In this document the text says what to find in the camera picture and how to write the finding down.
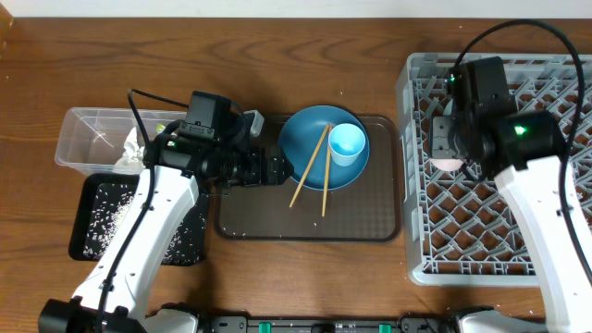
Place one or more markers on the grey plastic dishwasher rack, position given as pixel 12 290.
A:
pixel 459 232

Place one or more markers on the silver foil wrapper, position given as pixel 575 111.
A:
pixel 160 128

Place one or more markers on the light blue plastic cup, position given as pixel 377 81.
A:
pixel 346 142

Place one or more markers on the clear plastic waste bin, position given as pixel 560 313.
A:
pixel 91 139

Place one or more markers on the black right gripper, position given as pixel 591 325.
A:
pixel 439 127

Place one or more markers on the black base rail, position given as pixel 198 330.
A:
pixel 324 325

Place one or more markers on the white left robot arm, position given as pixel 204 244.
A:
pixel 113 298

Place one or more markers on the wooden chopstick left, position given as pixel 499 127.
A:
pixel 309 165

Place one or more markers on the white napkin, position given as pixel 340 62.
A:
pixel 131 161

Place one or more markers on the wooden chopstick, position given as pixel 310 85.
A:
pixel 309 165
pixel 326 179

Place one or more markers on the wooden chopstick right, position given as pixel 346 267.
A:
pixel 326 179

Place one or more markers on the dark blue plate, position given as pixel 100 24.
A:
pixel 298 139

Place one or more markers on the brown plastic serving tray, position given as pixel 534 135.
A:
pixel 369 209

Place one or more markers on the black waste tray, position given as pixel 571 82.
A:
pixel 100 189

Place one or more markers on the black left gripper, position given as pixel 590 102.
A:
pixel 259 174

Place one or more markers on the pile of white rice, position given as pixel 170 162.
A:
pixel 105 228

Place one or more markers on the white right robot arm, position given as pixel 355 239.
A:
pixel 526 155

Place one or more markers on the pink plastic cup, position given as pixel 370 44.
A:
pixel 442 151

